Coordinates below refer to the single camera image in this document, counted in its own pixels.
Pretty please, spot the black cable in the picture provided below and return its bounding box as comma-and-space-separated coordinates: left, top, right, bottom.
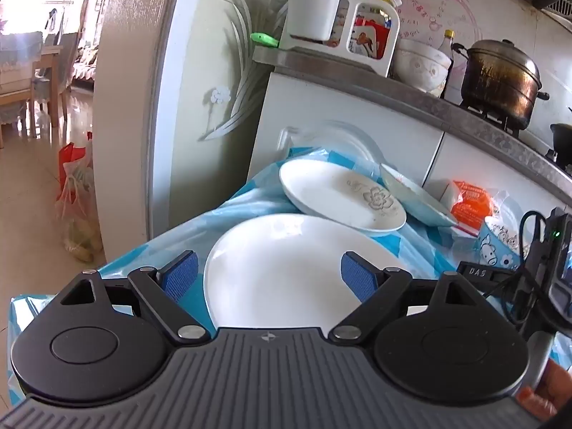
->
485, 210, 552, 298

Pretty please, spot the white floral bowl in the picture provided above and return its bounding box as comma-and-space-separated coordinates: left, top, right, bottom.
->
393, 39, 453, 95

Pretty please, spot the wooden dining chair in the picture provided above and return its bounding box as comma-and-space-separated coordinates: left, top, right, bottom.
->
0, 47, 63, 148

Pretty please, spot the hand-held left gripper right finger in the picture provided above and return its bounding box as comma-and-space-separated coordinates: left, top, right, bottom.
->
328, 251, 485, 345

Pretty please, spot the person's right hand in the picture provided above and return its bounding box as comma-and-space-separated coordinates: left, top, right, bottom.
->
514, 362, 570, 418

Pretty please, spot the white cabinet door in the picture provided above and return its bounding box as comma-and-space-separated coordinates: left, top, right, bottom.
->
424, 132, 572, 215
248, 71, 445, 188

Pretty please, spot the red plastic bag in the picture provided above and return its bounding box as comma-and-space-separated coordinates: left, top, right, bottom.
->
56, 132, 94, 202

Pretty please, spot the metal steamer pot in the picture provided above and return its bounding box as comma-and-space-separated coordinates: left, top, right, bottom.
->
453, 39, 550, 131

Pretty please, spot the white kitchen rack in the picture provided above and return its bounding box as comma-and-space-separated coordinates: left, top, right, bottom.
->
279, 0, 400, 78

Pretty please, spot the large plain white plate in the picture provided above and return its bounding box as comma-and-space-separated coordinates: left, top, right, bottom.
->
203, 213, 430, 329

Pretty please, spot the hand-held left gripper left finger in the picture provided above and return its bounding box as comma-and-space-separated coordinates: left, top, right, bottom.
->
58, 250, 211, 345

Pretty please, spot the blue cartoon bowl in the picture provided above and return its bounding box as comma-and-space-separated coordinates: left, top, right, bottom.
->
474, 216, 532, 271

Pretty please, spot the orange packet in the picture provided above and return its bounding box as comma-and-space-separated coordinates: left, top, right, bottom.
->
440, 179, 523, 237

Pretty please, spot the blue checkered plastic tablecloth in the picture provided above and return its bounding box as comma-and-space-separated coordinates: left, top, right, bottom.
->
8, 145, 561, 412

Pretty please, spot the white utensil holder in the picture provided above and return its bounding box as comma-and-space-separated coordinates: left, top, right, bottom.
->
286, 0, 344, 41

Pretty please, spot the grey kitchen countertop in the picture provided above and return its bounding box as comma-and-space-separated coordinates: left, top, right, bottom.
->
252, 47, 572, 208

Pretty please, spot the pink round wall sticker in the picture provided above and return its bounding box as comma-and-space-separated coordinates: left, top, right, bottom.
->
391, 0, 483, 54

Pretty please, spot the red seasoning packet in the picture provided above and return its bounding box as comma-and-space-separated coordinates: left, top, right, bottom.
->
351, 18, 389, 59

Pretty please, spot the green plate with pink flowers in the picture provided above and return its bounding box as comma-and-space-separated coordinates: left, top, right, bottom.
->
380, 163, 459, 228

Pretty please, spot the clear bag of vegetables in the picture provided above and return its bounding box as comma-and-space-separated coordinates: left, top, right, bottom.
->
56, 156, 105, 264

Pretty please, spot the white plate with grey flower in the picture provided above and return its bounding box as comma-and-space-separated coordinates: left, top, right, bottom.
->
279, 158, 407, 237

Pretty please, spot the black wok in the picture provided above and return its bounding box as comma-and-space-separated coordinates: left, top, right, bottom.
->
549, 123, 572, 166

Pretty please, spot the covered dining chair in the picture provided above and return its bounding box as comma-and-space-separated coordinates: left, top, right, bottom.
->
31, 31, 81, 128

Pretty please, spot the gas stove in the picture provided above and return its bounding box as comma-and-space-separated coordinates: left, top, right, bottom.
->
460, 103, 572, 166

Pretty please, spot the dark sauce bottle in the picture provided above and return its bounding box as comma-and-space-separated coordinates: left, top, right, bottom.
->
440, 30, 468, 103

